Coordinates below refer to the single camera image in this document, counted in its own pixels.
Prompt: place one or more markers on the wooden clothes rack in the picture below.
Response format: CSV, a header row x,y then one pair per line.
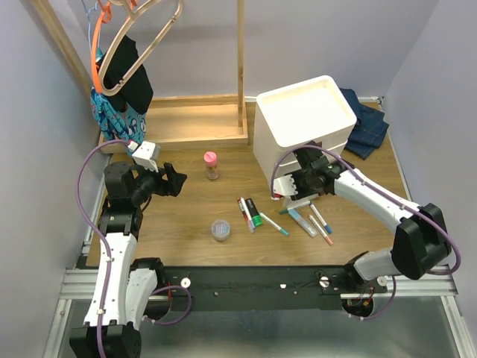
x,y
180,122

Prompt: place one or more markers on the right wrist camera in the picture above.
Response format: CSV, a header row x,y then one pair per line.
x,y
284,187

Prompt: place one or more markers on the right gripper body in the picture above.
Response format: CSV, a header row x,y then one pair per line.
x,y
304,185

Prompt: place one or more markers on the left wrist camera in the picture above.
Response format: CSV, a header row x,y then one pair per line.
x,y
146,156

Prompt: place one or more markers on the folded denim jeans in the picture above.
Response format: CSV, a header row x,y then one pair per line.
x,y
370,129

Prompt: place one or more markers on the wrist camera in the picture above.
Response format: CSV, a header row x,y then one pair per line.
x,y
146,156
284,187

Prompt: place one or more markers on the orange tip white marker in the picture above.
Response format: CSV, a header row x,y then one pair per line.
x,y
322,232

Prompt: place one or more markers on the teal tip white marker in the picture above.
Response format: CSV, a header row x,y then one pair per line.
x,y
274,224

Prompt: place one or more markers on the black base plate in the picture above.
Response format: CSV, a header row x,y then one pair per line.
x,y
247,288

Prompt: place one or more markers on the orange hanger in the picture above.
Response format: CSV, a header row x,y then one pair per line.
x,y
104,17

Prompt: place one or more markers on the white drawer cabinet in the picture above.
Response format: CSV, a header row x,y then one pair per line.
x,y
312,110

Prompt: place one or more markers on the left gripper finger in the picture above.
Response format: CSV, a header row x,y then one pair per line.
x,y
176,184
170,172

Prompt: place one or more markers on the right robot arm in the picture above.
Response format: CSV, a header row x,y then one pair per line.
x,y
419,231

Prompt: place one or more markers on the blue patterned garment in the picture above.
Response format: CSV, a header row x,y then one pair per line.
x,y
122,116

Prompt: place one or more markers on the green cap white marker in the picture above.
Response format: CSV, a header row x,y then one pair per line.
x,y
294,207

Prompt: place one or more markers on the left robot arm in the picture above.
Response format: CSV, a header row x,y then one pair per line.
x,y
124,284

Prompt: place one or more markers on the blue tip white marker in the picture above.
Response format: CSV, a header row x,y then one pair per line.
x,y
321,219

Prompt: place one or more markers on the red white marker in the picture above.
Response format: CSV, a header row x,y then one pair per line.
x,y
247,214

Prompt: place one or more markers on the clear round clip jar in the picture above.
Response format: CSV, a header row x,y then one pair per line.
x,y
220,230

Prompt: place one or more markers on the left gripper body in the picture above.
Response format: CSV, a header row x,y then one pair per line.
x,y
150,182

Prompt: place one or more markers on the light blue lead case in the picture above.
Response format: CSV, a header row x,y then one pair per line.
x,y
302,223

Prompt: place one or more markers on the blue wire hanger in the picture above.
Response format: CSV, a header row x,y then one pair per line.
x,y
88,11

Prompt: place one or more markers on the aluminium frame rail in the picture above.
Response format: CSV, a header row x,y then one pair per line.
x,y
77,285

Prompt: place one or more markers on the green black highlighter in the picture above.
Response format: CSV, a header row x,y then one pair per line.
x,y
256,218

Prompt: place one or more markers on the pink lid bottle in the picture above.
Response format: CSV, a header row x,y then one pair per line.
x,y
211,162

